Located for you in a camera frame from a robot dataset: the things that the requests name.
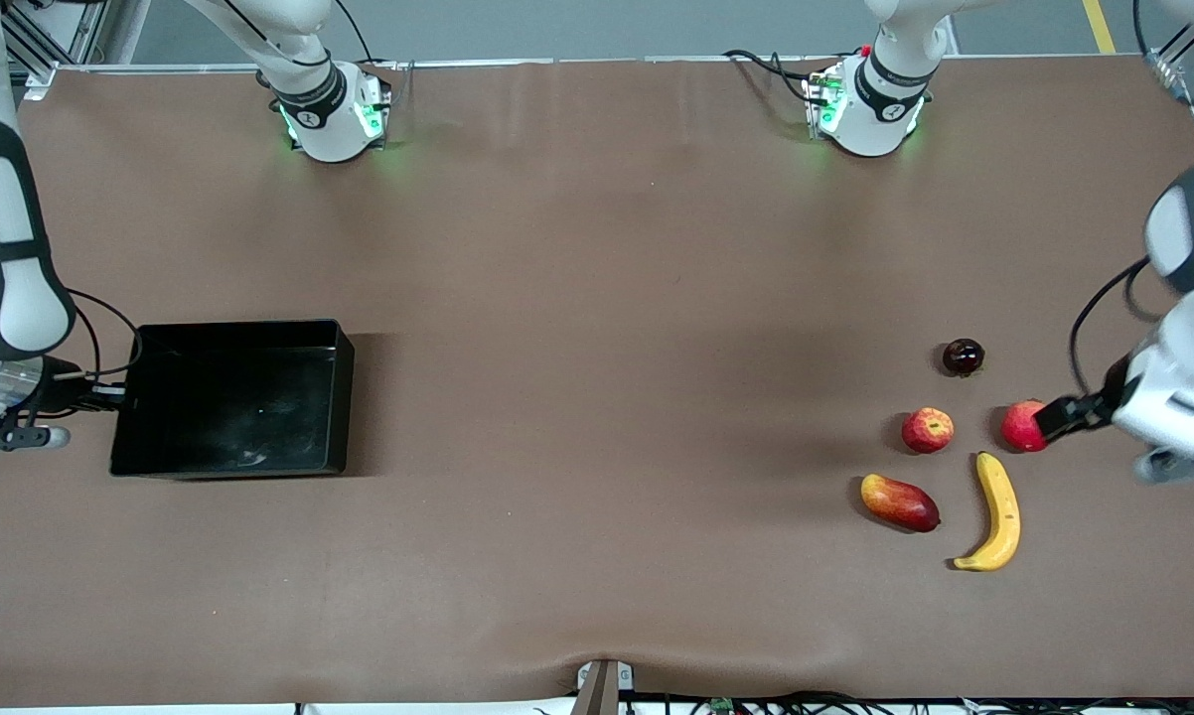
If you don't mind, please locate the aluminium frame profile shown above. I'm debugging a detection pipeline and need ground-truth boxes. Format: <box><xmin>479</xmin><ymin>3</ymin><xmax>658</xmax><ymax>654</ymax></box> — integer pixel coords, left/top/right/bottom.
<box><xmin>1</xmin><ymin>0</ymin><xmax>153</xmax><ymax>100</ymax></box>
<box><xmin>1148</xmin><ymin>0</ymin><xmax>1194</xmax><ymax>205</ymax></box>

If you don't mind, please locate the black right base cable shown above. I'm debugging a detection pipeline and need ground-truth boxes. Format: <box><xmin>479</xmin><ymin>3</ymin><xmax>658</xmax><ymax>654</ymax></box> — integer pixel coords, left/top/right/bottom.
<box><xmin>333</xmin><ymin>0</ymin><xmax>375</xmax><ymax>64</ymax></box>

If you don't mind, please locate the red yellow striped apple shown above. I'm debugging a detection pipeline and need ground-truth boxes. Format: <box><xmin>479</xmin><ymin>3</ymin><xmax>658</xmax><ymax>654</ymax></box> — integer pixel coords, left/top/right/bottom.
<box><xmin>902</xmin><ymin>406</ymin><xmax>956</xmax><ymax>455</ymax></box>

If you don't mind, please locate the metal table edge clamp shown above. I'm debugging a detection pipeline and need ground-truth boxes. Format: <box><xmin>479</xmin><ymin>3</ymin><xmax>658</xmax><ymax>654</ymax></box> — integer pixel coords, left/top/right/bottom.
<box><xmin>572</xmin><ymin>658</ymin><xmax>636</xmax><ymax>715</ymax></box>

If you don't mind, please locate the black plastic box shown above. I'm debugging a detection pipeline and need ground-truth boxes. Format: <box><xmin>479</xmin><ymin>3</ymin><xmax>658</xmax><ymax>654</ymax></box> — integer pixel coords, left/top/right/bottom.
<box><xmin>109</xmin><ymin>319</ymin><xmax>356</xmax><ymax>481</ymax></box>

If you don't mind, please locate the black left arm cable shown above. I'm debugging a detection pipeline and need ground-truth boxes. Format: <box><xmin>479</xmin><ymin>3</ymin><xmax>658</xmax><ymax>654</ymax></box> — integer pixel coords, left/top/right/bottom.
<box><xmin>1068</xmin><ymin>256</ymin><xmax>1170</xmax><ymax>400</ymax></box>

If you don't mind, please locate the brown table cover mat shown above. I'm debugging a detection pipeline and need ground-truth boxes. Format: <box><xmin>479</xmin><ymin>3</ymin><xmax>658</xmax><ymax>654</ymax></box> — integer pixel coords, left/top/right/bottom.
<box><xmin>0</xmin><ymin>55</ymin><xmax>1194</xmax><ymax>708</ymax></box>

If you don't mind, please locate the red yellow mango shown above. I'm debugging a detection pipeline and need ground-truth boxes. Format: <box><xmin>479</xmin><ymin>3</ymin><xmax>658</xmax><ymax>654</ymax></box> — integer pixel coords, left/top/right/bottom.
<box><xmin>860</xmin><ymin>473</ymin><xmax>942</xmax><ymax>533</ymax></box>

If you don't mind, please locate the black base cable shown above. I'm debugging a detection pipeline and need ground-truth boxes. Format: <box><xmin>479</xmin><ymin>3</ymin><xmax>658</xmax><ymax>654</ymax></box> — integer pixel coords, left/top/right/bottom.
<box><xmin>721</xmin><ymin>47</ymin><xmax>828</xmax><ymax>106</ymax></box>
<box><xmin>333</xmin><ymin>0</ymin><xmax>375</xmax><ymax>64</ymax></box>

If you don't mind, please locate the yellow banana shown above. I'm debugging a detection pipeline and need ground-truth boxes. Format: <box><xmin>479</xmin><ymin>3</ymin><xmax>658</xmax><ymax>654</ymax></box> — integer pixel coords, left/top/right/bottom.
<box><xmin>953</xmin><ymin>452</ymin><xmax>1022</xmax><ymax>573</ymax></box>

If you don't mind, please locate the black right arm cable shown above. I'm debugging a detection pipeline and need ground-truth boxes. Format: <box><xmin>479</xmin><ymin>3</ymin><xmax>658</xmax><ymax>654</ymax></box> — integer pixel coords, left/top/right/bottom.
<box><xmin>61</xmin><ymin>286</ymin><xmax>145</xmax><ymax>383</ymax></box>

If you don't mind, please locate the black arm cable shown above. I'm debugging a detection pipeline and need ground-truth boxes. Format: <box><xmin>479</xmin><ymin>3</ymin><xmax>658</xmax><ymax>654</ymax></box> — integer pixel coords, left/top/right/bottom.
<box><xmin>61</xmin><ymin>286</ymin><xmax>145</xmax><ymax>383</ymax></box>
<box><xmin>1068</xmin><ymin>256</ymin><xmax>1170</xmax><ymax>400</ymax></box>

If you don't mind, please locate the black left base cable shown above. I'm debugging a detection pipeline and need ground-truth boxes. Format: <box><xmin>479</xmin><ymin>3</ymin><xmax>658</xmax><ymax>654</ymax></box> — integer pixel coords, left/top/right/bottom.
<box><xmin>721</xmin><ymin>47</ymin><xmax>828</xmax><ymax>106</ymax></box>

